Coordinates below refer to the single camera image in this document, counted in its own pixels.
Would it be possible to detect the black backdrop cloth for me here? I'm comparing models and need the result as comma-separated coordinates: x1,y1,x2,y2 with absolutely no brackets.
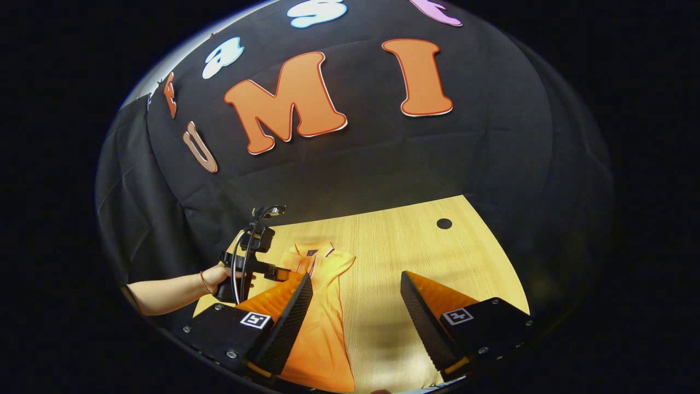
96,0,613,329

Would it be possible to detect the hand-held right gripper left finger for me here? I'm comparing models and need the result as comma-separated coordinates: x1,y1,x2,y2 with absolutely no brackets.
183,272,313,381

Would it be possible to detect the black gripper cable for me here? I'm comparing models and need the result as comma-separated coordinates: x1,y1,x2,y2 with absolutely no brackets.
231,205,286,305

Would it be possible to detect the orange T-shirt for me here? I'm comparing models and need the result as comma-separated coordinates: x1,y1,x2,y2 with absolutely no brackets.
273,241,357,393

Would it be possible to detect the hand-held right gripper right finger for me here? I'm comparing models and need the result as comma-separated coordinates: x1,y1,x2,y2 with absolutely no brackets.
400,270,534,383

